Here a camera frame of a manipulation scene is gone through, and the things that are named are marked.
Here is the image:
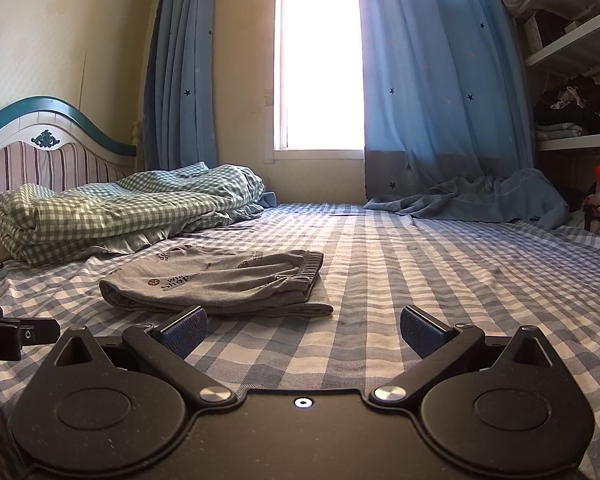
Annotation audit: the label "white shelf rack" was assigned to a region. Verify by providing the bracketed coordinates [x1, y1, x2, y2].
[505, 0, 600, 154]

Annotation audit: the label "striped headboard with teal trim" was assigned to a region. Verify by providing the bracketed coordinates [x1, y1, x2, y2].
[0, 96, 146, 234]

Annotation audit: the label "blue star curtain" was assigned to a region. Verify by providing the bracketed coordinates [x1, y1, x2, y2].
[142, 0, 220, 172]
[352, 0, 572, 224]

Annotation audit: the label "folded grey clothes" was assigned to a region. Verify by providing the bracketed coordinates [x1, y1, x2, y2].
[535, 122, 589, 142]

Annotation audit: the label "blue checked bed sheet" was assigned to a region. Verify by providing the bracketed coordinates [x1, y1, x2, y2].
[0, 200, 600, 480]

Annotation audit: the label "green checked quilt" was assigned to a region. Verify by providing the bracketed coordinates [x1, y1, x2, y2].
[0, 161, 281, 267]

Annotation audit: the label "bright window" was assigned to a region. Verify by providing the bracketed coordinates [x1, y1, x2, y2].
[264, 0, 367, 164]

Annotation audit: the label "grey printed pants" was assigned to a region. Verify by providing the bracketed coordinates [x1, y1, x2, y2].
[99, 249, 335, 317]

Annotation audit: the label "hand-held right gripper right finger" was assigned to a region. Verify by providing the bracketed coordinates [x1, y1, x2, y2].
[369, 305, 559, 408]

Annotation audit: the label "pile of dark clothes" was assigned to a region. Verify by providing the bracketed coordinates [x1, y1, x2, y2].
[532, 74, 600, 134]

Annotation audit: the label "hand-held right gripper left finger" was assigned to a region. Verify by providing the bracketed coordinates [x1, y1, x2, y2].
[47, 305, 237, 408]

